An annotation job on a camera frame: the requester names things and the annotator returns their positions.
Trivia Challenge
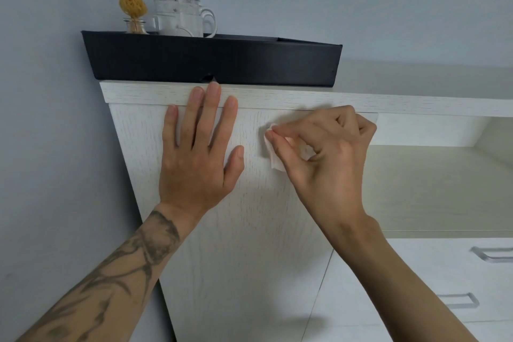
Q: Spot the person's right hand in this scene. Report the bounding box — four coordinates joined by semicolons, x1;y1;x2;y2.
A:
264;105;380;236

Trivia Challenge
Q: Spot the person's left hand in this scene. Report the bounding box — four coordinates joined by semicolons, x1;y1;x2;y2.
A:
158;81;245;230

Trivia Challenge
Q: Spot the white stained wipe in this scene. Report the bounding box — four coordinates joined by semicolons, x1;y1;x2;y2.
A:
263;123;317;172

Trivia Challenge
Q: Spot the white wooden cabinet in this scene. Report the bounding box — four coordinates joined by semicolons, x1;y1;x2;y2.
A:
99;59;513;342

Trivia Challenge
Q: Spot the person's left forearm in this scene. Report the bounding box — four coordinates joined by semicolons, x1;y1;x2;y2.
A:
15;203;201;342

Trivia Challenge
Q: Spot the person's right forearm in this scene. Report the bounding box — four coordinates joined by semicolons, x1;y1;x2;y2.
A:
322;215;478;342

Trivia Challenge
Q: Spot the white cabinet door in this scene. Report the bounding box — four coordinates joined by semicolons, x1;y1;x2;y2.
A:
108;103;379;342

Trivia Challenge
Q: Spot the black rectangular tray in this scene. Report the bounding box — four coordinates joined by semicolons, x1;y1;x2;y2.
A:
81;30;344;88

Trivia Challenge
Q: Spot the glass diffuser bottle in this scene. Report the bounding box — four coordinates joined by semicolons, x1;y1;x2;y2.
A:
123;17;150;35

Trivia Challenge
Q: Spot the white lidded ceramic teapot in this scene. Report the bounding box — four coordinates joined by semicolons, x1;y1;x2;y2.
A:
151;0;219;39

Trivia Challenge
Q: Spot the yellow woven ball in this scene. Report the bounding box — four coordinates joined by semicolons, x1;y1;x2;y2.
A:
119;0;146;18

